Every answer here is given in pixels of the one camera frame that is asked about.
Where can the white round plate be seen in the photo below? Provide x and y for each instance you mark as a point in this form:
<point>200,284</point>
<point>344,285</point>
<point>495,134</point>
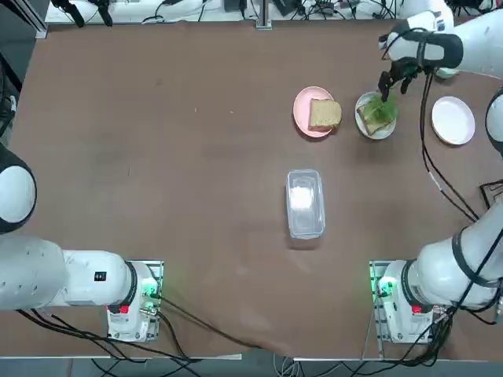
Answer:
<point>363,98</point>

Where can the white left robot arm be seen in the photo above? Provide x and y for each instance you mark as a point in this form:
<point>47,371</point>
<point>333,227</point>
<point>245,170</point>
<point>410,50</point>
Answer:
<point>78,275</point>

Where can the clear plastic container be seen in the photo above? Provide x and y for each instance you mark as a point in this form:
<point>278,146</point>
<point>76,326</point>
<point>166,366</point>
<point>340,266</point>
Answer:
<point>305,204</point>

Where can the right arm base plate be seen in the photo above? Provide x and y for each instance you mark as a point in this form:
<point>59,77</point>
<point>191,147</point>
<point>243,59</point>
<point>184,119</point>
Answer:
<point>375,275</point>

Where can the brown bread slice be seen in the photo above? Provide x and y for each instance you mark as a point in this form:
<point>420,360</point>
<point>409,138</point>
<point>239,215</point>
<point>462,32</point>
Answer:
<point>373,126</point>
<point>324,114</point>

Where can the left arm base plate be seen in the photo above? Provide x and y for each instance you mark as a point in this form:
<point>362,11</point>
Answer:
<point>155,271</point>

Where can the black tripod legs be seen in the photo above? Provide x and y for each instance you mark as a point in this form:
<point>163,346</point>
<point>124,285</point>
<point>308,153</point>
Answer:
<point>76,12</point>

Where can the silver aluminium post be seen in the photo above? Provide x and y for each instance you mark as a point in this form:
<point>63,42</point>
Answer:
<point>263,15</point>

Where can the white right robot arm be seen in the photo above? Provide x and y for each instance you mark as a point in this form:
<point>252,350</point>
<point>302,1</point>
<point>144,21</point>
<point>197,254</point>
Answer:
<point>444,271</point>

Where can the green lettuce leaf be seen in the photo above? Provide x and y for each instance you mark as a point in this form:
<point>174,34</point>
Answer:
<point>381,110</point>

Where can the pink round plate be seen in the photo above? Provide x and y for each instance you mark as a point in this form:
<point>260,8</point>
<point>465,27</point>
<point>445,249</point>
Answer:
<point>302,110</point>

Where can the pale pinkish plate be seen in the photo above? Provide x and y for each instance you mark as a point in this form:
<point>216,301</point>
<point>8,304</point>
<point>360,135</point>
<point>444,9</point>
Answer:
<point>452,119</point>

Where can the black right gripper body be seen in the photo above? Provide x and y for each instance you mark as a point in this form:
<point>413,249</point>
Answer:
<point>408,67</point>

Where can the pale green bowl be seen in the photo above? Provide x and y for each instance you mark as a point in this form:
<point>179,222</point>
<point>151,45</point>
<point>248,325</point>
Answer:
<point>446,73</point>

